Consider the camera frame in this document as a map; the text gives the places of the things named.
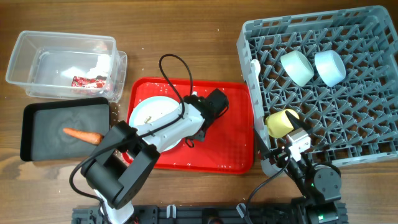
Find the red snack wrapper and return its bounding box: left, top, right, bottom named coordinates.
left=71, top=76, right=106, bottom=88

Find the light blue plate with rice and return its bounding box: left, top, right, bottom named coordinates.
left=128, top=96, right=183, bottom=153

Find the yellow plastic cup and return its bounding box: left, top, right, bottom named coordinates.
left=264, top=109, right=299, bottom=138

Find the white tissue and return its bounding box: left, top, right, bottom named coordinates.
left=85, top=55, right=111, bottom=80

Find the clear plastic bin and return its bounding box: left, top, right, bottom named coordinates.
left=5, top=30, right=127, bottom=102

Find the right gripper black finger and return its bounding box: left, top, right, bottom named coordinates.
left=254, top=129, right=271, bottom=159
left=285, top=110, right=312, bottom=133

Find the grey dishwasher rack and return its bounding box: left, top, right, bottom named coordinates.
left=237, top=6, right=397, bottom=166

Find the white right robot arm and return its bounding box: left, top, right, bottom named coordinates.
left=243, top=109, right=342, bottom=223

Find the orange carrot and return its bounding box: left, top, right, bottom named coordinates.
left=63, top=128, right=104, bottom=145

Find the mint green bowl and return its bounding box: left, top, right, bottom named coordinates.
left=280, top=50, right=314, bottom=87

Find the white plastic spoon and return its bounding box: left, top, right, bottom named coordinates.
left=251, top=59, right=261, bottom=77

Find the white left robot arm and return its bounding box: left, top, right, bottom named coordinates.
left=69, top=89, right=229, bottom=223

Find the red plastic tray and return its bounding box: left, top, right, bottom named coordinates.
left=121, top=77, right=255, bottom=175

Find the black square bin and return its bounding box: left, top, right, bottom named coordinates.
left=20, top=97, right=110, bottom=162

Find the light blue bowl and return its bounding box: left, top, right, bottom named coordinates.
left=314, top=50, right=346, bottom=87

